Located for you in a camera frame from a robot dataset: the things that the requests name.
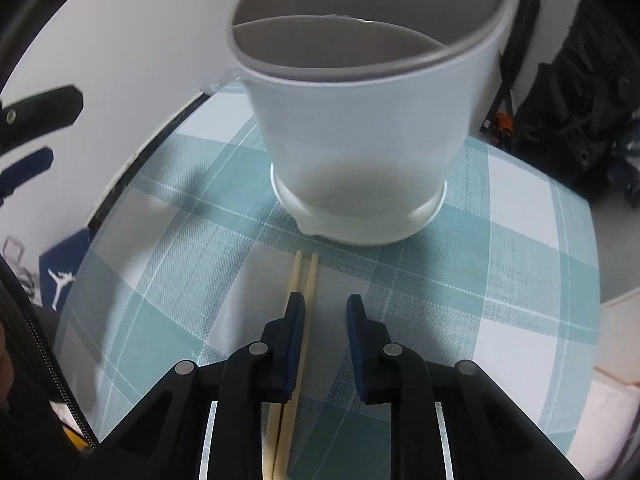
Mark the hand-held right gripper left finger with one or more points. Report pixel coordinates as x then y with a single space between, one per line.
295 340

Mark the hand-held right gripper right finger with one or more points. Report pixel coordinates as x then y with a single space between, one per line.
357 340

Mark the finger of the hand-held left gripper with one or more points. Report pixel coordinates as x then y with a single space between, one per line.
40 112
30 170

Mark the wooden chopstick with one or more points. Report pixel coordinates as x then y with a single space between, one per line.
311 300
296 275

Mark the white utensil holder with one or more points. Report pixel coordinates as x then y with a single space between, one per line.
350 135

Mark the blue shoe box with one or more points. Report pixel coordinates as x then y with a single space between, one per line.
60 270

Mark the teal checked tablecloth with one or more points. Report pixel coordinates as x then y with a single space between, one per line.
200 260

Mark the orange and black object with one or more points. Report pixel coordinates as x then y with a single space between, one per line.
500 127

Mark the black jacket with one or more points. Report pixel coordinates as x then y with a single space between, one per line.
575 85

